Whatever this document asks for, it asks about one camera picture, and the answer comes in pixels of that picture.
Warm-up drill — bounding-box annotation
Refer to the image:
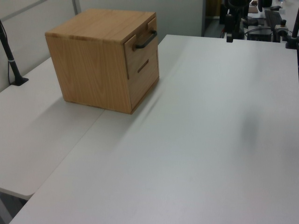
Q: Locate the wooden drawer with black handle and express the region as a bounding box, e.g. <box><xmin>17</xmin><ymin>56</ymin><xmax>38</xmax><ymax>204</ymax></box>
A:
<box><xmin>123</xmin><ymin>17</ymin><xmax>160</xmax><ymax>81</ymax></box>

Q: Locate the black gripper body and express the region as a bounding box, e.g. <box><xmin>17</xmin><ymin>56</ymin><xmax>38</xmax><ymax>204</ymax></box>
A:
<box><xmin>224</xmin><ymin>0</ymin><xmax>249</xmax><ymax>17</ymax></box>

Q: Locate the wooden drawer cabinet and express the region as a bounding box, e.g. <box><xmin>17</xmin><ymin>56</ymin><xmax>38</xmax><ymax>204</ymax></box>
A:
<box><xmin>44</xmin><ymin>8</ymin><xmax>160</xmax><ymax>115</ymax></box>

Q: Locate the yellow board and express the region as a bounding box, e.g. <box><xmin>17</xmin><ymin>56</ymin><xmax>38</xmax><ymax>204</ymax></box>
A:
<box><xmin>206</xmin><ymin>0</ymin><xmax>221</xmax><ymax>17</ymax></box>

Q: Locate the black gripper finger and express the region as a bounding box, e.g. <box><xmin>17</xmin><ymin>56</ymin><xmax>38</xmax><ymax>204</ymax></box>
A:
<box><xmin>226</xmin><ymin>14</ymin><xmax>235</xmax><ymax>43</ymax></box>
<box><xmin>234</xmin><ymin>14</ymin><xmax>244</xmax><ymax>39</ymax></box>

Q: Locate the black camera stand with cable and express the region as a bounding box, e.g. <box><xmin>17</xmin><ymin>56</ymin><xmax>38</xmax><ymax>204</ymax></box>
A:
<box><xmin>0</xmin><ymin>20</ymin><xmax>29</xmax><ymax>86</ymax></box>

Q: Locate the black equipment box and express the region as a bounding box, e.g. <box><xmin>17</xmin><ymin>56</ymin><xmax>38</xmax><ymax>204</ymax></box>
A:
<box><xmin>248</xmin><ymin>29</ymin><xmax>273</xmax><ymax>42</ymax></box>

